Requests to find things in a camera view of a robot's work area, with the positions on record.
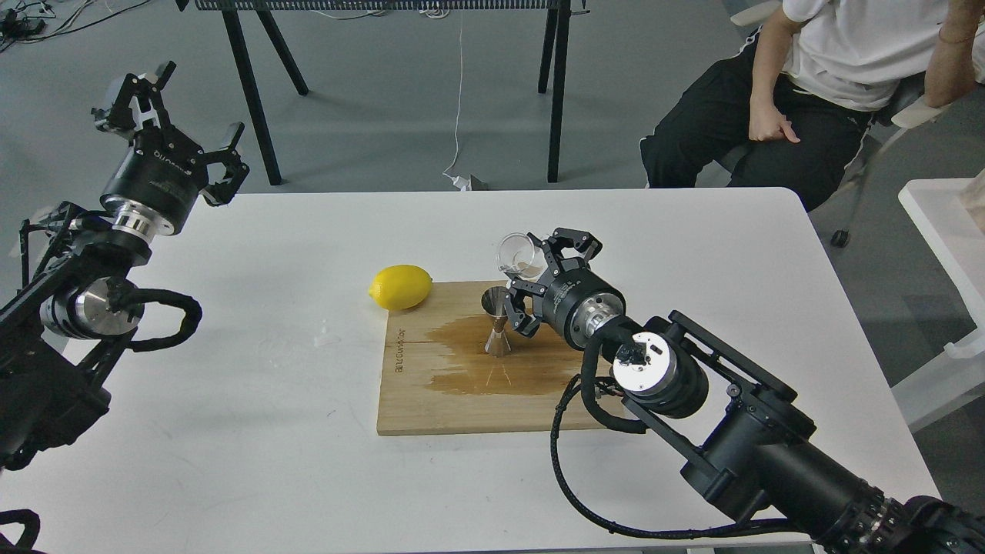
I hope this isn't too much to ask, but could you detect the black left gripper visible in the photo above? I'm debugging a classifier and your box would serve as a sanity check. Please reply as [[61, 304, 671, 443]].
[[91, 61, 250, 235]]

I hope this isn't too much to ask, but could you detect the yellow lemon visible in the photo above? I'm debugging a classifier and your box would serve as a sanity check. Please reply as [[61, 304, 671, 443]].
[[367, 264, 432, 311]]

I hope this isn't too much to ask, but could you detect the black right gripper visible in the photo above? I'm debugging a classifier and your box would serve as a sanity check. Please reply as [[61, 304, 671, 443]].
[[506, 228, 626, 351]]

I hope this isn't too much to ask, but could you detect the office chair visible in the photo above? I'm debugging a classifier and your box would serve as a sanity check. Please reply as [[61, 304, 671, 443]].
[[716, 69, 947, 249]]

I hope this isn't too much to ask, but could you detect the seated person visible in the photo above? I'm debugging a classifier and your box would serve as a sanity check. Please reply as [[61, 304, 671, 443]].
[[639, 1, 983, 211]]

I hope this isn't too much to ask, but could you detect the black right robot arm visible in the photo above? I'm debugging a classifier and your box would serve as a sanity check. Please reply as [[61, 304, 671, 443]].
[[497, 228, 984, 553]]

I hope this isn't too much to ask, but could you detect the steel double jigger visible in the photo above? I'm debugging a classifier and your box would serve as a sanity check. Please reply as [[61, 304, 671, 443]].
[[481, 286, 513, 357]]

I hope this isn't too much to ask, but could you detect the black metal frame table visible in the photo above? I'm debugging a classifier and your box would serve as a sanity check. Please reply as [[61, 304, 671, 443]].
[[169, 1, 606, 193]]

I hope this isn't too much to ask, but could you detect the clear glass measuring cup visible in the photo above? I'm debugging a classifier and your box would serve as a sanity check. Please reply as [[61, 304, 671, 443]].
[[496, 232, 546, 282]]

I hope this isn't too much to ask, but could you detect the white power cable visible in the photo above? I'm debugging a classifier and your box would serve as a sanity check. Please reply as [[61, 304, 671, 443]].
[[442, 8, 489, 192]]

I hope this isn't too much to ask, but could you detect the person's right hand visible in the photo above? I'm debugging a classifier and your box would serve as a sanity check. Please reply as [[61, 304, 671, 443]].
[[748, 98, 801, 143]]

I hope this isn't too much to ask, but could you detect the wooden cutting board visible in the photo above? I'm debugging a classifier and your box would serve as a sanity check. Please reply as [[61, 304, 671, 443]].
[[376, 281, 582, 437]]

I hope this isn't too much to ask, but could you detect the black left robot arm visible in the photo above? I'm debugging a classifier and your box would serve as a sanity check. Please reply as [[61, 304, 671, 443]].
[[1, 61, 249, 471]]

